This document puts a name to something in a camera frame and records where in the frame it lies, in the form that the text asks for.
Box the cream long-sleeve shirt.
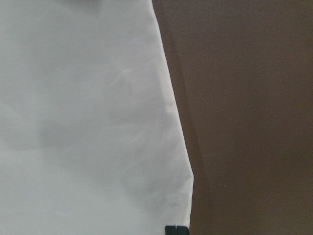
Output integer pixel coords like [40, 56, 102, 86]
[0, 0, 194, 235]

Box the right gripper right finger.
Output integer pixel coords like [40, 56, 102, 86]
[177, 226, 189, 235]

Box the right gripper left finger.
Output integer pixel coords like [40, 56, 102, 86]
[165, 225, 177, 235]

